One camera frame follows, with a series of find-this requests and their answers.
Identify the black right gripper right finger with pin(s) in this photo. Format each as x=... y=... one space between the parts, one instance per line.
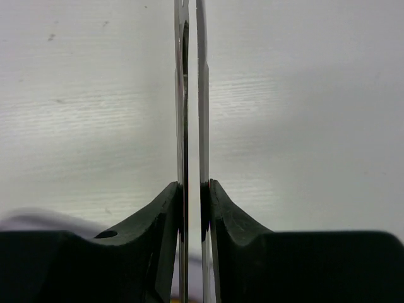
x=254 y=264

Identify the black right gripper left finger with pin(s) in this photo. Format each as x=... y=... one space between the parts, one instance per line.
x=132 y=261

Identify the metal serving tongs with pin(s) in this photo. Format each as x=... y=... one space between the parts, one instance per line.
x=181 y=30

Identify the lilac plastic tray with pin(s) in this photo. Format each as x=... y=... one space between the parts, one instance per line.
x=32 y=219

